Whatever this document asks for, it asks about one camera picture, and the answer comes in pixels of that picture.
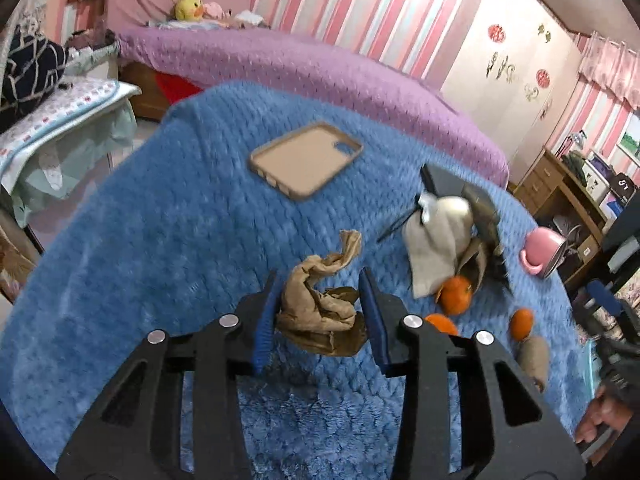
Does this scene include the small framed wall picture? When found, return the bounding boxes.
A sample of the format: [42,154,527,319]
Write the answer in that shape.
[617,115,640,161]

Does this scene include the person's right hand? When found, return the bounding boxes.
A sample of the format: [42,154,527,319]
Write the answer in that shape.
[575,395,626,446]

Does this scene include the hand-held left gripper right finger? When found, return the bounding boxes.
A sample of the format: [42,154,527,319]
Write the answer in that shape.
[357,266,586,480]

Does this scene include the polka dot mat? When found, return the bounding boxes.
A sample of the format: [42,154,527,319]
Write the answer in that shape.
[0,80,143,176]

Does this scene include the pink frilled curtain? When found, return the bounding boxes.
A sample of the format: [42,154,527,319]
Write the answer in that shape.
[577,32,640,111]

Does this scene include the blue fluffy blanket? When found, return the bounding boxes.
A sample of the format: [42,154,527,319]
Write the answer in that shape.
[12,80,601,480]

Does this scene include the dark crumpled wrapper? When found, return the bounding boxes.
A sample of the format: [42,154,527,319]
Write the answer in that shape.
[460,184,513,291]

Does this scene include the brown paper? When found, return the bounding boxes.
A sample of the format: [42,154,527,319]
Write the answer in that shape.
[274,230,370,358]

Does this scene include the beige cloth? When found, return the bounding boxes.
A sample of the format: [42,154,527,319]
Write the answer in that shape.
[402,205,476,298]

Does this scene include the orange tangerine right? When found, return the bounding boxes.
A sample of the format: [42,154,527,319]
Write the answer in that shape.
[509,308,535,341]

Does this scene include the black phone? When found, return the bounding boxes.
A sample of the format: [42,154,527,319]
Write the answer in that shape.
[419,162,471,198]

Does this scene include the dark patterned cloth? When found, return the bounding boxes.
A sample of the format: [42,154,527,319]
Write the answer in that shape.
[0,27,68,133]

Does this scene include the orange peel piece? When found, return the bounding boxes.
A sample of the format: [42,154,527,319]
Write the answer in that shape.
[425,313,460,337]

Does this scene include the mandarin orange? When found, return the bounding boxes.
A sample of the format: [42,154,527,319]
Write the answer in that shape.
[435,276,475,317]

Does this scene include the red cloth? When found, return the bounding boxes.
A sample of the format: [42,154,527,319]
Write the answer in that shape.
[152,71,203,106]

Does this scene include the yellow duck plush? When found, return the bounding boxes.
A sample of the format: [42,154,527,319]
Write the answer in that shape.
[174,0,204,23]

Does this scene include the purple bedspread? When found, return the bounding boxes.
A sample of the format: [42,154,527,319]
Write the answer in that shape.
[116,25,511,186]

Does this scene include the wooden desk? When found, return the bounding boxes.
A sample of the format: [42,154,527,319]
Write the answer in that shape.
[515,147,608,241]

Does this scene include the white face mask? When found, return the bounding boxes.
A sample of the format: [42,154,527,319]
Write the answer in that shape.
[377,192,476,243]

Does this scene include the cream wardrobe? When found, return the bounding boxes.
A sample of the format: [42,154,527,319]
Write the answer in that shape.
[440,0,583,181]

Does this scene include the pink cup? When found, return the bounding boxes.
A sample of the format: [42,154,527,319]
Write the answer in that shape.
[519,226,571,281]

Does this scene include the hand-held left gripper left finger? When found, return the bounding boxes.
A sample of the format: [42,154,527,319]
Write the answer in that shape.
[55,269,278,480]

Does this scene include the beige phone case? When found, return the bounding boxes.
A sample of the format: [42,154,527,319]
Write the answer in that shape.
[249,121,364,203]

